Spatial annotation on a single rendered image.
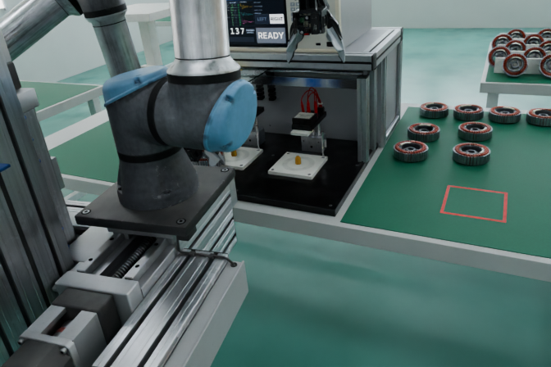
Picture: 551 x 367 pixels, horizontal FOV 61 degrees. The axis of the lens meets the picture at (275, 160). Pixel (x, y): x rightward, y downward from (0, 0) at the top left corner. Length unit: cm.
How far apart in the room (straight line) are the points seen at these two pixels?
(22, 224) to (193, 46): 39
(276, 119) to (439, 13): 618
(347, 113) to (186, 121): 102
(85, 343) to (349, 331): 142
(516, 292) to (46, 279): 189
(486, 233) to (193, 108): 82
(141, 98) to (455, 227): 84
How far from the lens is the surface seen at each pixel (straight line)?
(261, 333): 204
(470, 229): 128
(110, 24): 115
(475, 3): 774
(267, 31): 157
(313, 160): 154
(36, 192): 86
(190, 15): 71
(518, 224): 133
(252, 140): 172
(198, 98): 71
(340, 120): 169
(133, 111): 80
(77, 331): 74
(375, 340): 200
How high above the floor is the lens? 145
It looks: 25 degrees down
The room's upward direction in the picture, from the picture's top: 5 degrees counter-clockwise
